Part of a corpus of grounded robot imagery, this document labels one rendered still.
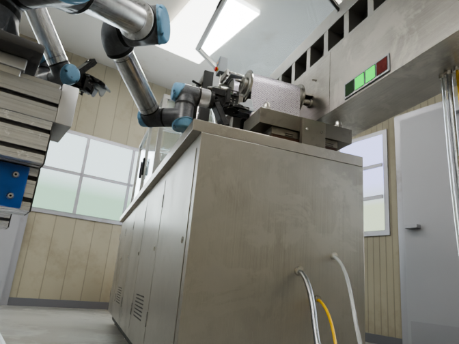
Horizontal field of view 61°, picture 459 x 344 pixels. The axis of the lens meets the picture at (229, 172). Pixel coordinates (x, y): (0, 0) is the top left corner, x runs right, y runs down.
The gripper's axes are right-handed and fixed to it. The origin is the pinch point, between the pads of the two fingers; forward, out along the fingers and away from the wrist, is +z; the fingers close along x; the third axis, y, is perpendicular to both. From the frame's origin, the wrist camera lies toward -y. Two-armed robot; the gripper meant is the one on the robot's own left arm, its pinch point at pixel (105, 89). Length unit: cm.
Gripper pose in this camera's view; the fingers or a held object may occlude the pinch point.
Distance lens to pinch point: 196.7
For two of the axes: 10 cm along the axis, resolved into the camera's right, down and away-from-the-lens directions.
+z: 5.0, 2.9, 8.2
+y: -2.0, 9.6, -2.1
